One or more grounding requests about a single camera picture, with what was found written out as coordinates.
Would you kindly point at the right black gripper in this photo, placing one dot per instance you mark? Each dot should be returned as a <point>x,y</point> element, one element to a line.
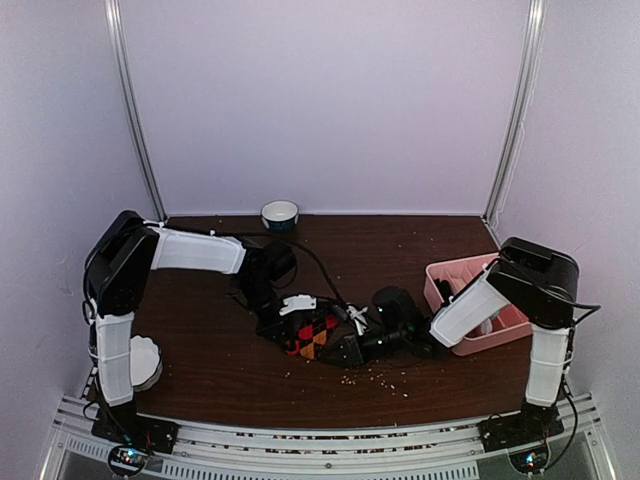
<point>352,348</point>

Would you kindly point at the left aluminium frame post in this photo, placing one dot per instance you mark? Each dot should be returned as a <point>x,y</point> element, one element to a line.
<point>118,42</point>

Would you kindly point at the white pink rolled sock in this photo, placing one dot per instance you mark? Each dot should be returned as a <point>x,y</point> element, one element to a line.
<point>486,327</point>

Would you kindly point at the aluminium frame post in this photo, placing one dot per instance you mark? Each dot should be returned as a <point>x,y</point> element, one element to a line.
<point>118,42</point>
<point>515,126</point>

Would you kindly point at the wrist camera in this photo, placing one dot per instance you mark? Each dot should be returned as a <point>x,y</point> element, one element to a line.
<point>359,318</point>
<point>300,302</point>

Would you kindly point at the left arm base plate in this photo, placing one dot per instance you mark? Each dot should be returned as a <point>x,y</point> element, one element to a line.
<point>147,434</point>

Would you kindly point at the black argyle sock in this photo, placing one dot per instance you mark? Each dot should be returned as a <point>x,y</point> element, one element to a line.
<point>310,334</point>

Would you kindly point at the right aluminium frame post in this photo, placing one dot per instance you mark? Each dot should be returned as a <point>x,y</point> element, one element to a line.
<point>515,126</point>

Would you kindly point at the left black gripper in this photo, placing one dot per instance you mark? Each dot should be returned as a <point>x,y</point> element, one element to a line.
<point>272,330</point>

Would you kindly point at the front aluminium rail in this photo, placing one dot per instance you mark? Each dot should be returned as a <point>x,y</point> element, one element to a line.
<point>446,450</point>

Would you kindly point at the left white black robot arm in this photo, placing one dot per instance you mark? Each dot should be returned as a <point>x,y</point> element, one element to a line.
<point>119,269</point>

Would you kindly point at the black rolled sock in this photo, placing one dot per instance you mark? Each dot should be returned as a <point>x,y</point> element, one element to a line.
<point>444,288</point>

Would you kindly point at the white scalloped bowl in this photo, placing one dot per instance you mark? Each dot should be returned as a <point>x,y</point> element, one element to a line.
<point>146,364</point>

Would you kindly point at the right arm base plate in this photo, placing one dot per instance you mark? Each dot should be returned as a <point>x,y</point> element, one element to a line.
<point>506,432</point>

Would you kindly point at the teal white ceramic bowl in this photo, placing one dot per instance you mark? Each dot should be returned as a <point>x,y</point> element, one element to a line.
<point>280,216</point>

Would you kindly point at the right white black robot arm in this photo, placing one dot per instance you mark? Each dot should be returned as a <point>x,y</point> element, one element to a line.
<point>539,282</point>

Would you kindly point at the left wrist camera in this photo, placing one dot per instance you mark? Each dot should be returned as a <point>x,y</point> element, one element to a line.
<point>300,302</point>

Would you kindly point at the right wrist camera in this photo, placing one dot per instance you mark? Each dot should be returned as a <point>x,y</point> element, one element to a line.
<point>359,318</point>

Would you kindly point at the pink divided organizer box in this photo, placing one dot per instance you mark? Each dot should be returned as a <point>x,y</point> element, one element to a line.
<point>454,322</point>

